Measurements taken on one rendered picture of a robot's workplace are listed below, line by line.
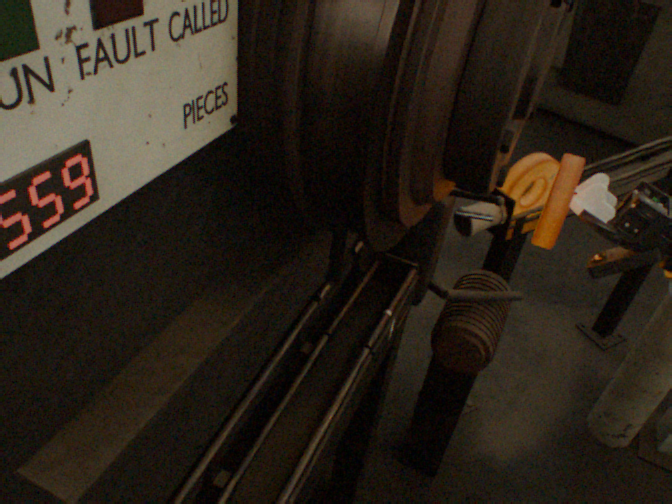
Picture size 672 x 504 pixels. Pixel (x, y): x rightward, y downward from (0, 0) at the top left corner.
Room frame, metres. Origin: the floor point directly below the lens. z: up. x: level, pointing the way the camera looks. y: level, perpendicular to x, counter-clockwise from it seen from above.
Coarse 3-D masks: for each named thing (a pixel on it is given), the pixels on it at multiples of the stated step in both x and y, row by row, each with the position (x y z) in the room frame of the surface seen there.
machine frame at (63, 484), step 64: (192, 192) 0.43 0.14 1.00; (256, 192) 0.54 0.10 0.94; (64, 256) 0.30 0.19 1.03; (128, 256) 0.35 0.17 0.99; (192, 256) 0.43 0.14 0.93; (256, 256) 0.51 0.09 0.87; (320, 256) 0.59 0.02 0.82; (0, 320) 0.24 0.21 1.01; (64, 320) 0.28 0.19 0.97; (128, 320) 0.34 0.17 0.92; (192, 320) 0.40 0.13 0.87; (256, 320) 0.44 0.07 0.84; (320, 320) 0.62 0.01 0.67; (0, 384) 0.23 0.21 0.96; (64, 384) 0.27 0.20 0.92; (128, 384) 0.31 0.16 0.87; (192, 384) 0.33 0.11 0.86; (0, 448) 0.22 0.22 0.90; (64, 448) 0.24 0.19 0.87; (128, 448) 0.25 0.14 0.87; (192, 448) 0.33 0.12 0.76
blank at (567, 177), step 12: (564, 156) 0.83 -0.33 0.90; (576, 156) 0.84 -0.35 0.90; (564, 168) 0.79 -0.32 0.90; (576, 168) 0.79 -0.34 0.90; (564, 180) 0.77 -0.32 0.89; (576, 180) 0.77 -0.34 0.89; (552, 192) 0.76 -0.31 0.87; (564, 192) 0.76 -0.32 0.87; (552, 204) 0.75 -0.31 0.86; (564, 204) 0.75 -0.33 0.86; (540, 216) 0.82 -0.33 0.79; (552, 216) 0.74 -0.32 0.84; (564, 216) 0.74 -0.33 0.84; (540, 228) 0.75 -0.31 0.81; (552, 228) 0.74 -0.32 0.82; (540, 240) 0.75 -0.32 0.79; (552, 240) 0.74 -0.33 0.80
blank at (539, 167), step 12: (528, 156) 1.05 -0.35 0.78; (540, 156) 1.05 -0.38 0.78; (516, 168) 1.03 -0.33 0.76; (528, 168) 1.02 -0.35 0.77; (540, 168) 1.04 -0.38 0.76; (552, 168) 1.06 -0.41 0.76; (516, 180) 1.01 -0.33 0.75; (528, 180) 1.02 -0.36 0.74; (540, 180) 1.07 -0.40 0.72; (552, 180) 1.07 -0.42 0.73; (516, 192) 1.01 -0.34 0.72; (528, 192) 1.08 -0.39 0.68; (540, 192) 1.06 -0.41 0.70; (516, 204) 1.02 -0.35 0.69; (528, 204) 1.04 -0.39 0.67; (540, 204) 1.06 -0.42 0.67
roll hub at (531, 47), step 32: (512, 0) 0.48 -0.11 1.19; (544, 0) 0.48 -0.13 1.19; (480, 32) 0.48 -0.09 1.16; (512, 32) 0.47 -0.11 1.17; (544, 32) 0.54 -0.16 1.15; (480, 64) 0.47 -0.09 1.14; (512, 64) 0.46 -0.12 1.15; (544, 64) 0.54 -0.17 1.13; (480, 96) 0.46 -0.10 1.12; (512, 96) 0.45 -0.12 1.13; (480, 128) 0.46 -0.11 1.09; (448, 160) 0.49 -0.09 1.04; (480, 160) 0.47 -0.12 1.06
